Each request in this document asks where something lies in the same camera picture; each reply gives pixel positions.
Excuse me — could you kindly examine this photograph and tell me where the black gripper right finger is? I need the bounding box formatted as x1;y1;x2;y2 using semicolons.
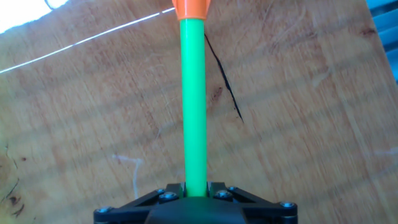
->
206;181;299;224

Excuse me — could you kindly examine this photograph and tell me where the orange green toy shovel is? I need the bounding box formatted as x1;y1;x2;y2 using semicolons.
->
171;0;212;198

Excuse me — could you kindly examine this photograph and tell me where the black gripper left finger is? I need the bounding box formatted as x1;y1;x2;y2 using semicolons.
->
93;182;187;224

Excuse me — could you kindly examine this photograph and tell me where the brown wooden board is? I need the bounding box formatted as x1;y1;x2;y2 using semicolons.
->
0;0;398;224

